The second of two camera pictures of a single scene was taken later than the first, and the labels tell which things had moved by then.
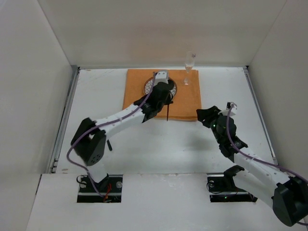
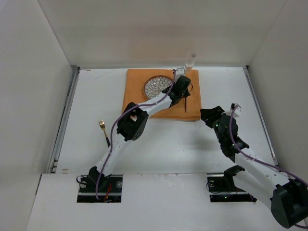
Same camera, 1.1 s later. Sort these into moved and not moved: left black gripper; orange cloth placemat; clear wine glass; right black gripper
Moved: left black gripper
Not moved: right black gripper; clear wine glass; orange cloth placemat
